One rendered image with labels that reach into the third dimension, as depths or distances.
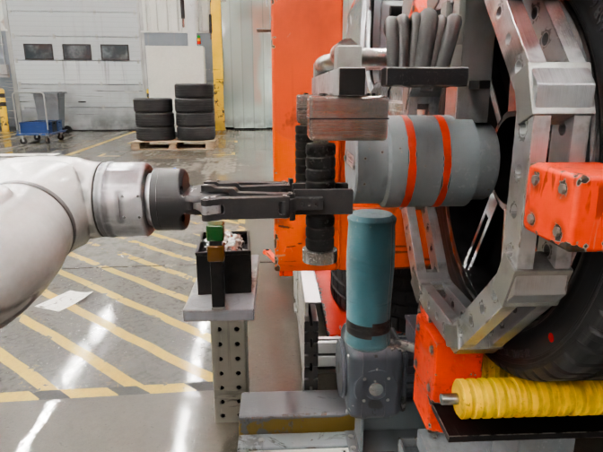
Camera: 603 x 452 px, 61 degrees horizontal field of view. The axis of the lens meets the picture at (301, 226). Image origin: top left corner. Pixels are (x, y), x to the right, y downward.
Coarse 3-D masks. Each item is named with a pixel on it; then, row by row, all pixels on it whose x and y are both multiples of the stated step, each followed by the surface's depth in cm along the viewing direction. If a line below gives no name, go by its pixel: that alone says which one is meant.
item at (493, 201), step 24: (576, 24) 58; (504, 72) 95; (504, 96) 84; (504, 120) 81; (504, 144) 86; (504, 168) 87; (504, 192) 85; (456, 216) 102; (480, 216) 102; (504, 216) 82; (456, 240) 99; (480, 240) 91; (480, 264) 95; (576, 264) 59; (480, 288) 90
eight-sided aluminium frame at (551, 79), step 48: (432, 0) 83; (528, 0) 61; (528, 48) 53; (576, 48) 53; (432, 96) 99; (528, 96) 52; (576, 96) 51; (528, 144) 52; (576, 144) 52; (432, 240) 99; (528, 240) 55; (432, 288) 90; (528, 288) 56; (480, 336) 68
